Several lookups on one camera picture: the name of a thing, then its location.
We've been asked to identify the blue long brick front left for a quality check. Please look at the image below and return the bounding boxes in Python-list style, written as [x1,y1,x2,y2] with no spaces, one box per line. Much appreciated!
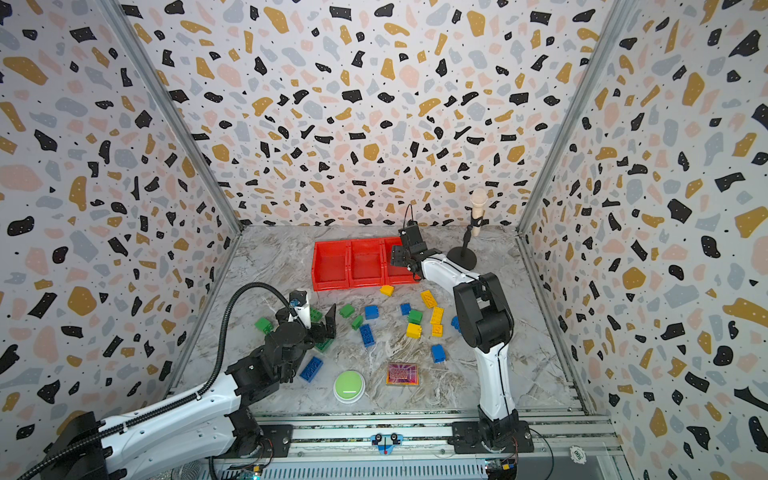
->
[300,356,324,383]

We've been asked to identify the blue square brick front right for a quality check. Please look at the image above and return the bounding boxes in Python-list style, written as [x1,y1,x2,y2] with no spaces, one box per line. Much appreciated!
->
[431,345,447,364]

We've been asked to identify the left red bin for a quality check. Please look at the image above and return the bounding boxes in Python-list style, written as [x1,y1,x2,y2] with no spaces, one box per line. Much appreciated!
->
[311,240,350,292]

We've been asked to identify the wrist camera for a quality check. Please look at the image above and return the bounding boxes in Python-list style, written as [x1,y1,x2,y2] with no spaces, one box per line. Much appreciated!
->
[400,220,422,245]
[289,290,311,329]

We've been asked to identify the yellow square brick centre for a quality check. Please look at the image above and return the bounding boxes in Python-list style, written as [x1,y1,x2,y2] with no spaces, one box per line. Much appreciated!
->
[406,323,422,339]

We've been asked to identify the blue long brick centre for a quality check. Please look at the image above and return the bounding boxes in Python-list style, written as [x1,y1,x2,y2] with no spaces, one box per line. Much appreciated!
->
[359,324,376,348]

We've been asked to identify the light green small brick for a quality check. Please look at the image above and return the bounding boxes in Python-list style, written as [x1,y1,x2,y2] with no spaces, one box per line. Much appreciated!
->
[340,304,355,318]

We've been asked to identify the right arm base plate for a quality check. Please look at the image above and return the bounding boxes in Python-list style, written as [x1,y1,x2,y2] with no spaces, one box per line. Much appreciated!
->
[447,419,534,455]

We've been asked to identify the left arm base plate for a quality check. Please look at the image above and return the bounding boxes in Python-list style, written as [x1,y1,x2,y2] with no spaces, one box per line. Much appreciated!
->
[220,424,294,462]

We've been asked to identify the blue long brick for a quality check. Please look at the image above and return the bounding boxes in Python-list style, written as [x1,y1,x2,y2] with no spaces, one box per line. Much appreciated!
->
[359,324,376,348]
[300,356,324,383]

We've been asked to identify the red bin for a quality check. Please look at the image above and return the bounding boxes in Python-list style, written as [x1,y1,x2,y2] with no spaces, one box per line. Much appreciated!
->
[381,236,421,286]
[349,238,384,288]
[311,240,350,292]

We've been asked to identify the green long brick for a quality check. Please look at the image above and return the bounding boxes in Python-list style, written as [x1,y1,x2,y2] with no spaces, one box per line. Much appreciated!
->
[315,339,333,352]

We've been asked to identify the blue square brick centre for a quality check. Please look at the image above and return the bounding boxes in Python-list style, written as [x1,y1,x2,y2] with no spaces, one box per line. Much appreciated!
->
[364,305,380,320]

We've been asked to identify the colourful card box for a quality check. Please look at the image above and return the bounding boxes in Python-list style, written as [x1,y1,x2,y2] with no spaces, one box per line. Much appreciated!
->
[386,363,420,386]

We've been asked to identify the blue clip on rail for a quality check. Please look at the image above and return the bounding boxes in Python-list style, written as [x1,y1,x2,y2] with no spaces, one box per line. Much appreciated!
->
[370,433,404,455]

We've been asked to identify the middle red bin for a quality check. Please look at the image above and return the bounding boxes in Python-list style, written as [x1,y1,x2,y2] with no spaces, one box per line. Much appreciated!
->
[349,238,384,288]

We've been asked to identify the yellow long brick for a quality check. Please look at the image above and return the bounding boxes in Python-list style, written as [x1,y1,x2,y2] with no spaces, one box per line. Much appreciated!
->
[420,290,438,309]

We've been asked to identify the wooden microphone on black stand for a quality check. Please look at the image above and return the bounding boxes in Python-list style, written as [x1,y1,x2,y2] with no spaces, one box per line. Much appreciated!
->
[447,188,488,270]

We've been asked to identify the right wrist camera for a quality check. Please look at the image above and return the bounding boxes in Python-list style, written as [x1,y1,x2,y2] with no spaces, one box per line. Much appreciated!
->
[400,220,422,245]

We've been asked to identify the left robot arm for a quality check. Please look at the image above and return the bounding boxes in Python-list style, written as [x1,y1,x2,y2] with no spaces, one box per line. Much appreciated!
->
[21,282,337,479]

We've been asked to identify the green square brick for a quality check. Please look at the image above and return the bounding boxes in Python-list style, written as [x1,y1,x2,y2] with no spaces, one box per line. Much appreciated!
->
[408,310,423,325]

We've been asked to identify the blue square brick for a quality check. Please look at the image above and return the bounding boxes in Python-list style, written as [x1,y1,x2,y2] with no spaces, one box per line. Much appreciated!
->
[364,305,380,320]
[431,345,447,364]

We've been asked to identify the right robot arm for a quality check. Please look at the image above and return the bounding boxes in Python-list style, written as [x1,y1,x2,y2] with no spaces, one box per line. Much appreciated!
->
[391,224,519,451]

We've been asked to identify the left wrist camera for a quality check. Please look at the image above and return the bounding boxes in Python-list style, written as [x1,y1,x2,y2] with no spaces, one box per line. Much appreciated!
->
[289,290,311,329]

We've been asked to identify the green push button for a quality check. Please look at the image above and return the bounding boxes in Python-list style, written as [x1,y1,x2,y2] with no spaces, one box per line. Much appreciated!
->
[333,370,366,404]

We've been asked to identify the yellow upright brick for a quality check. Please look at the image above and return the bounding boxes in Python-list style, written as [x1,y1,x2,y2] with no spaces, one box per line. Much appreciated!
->
[430,306,444,325]

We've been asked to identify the right red bin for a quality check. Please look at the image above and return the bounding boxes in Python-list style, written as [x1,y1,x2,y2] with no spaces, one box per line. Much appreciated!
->
[381,236,421,286]

